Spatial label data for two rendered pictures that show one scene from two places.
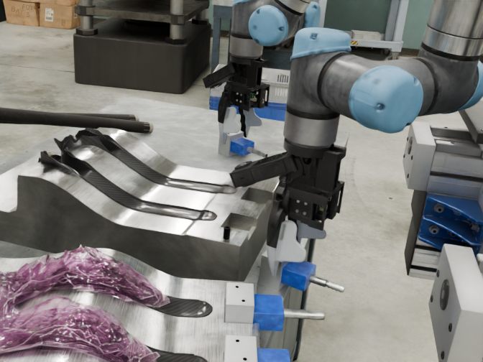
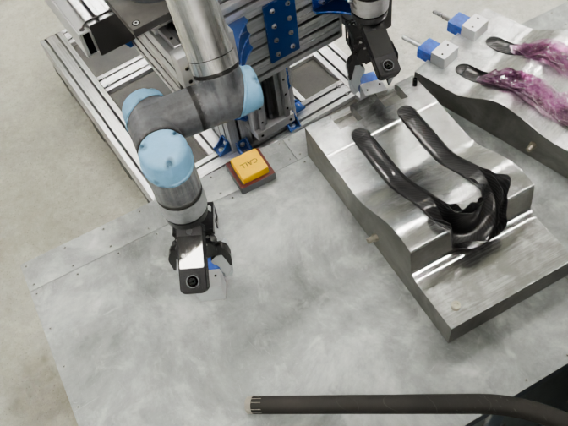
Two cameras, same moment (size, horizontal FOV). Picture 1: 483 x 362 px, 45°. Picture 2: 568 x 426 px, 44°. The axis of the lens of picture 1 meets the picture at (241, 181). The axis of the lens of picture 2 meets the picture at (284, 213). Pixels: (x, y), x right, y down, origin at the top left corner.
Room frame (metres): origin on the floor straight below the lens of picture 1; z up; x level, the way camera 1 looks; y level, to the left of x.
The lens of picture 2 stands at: (1.57, 0.66, 1.96)
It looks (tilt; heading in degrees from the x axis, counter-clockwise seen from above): 55 degrees down; 236
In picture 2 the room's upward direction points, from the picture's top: 10 degrees counter-clockwise
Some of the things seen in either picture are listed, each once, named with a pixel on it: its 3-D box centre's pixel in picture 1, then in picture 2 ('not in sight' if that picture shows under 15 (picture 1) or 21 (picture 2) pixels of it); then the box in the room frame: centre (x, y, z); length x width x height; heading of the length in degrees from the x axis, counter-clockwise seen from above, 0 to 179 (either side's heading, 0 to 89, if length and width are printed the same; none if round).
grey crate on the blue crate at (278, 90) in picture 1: (256, 83); not in sight; (4.04, -0.05, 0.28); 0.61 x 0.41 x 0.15; 85
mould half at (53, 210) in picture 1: (126, 193); (429, 190); (0.92, 0.20, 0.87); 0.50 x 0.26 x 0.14; 75
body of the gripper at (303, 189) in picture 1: (308, 180); (368, 29); (0.77, -0.10, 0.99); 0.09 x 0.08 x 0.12; 63
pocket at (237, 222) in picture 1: (238, 232); (390, 101); (0.81, 0.00, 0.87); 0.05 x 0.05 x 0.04; 75
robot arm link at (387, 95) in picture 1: (379, 92); not in sight; (0.70, -0.16, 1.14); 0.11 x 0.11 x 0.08; 33
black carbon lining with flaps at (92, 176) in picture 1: (131, 172); (431, 166); (0.91, 0.19, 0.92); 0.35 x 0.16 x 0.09; 75
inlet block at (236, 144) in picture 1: (245, 147); (210, 263); (1.31, 0.00, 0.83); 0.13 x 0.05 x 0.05; 50
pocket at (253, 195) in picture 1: (256, 205); (346, 122); (0.91, -0.03, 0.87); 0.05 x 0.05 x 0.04; 75
